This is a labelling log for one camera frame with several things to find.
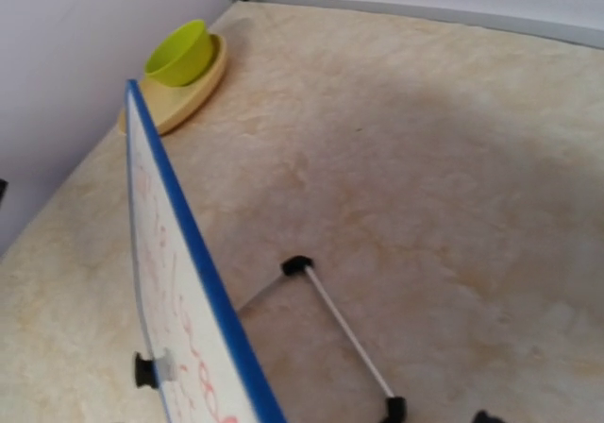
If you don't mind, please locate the small blue-framed whiteboard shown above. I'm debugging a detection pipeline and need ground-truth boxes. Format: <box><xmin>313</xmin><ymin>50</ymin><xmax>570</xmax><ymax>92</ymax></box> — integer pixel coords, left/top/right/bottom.
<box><xmin>125</xmin><ymin>79</ymin><xmax>285</xmax><ymax>422</ymax></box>

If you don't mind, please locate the beige plate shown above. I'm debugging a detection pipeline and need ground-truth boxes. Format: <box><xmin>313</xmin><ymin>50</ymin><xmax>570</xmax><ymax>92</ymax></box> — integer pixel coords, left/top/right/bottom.
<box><xmin>139</xmin><ymin>34</ymin><xmax>227</xmax><ymax>135</ymax></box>

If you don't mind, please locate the lime green bowl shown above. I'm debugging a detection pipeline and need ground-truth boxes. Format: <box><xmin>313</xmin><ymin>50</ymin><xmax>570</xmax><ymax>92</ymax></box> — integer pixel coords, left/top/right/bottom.
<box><xmin>144</xmin><ymin>19</ymin><xmax>214</xmax><ymax>87</ymax></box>

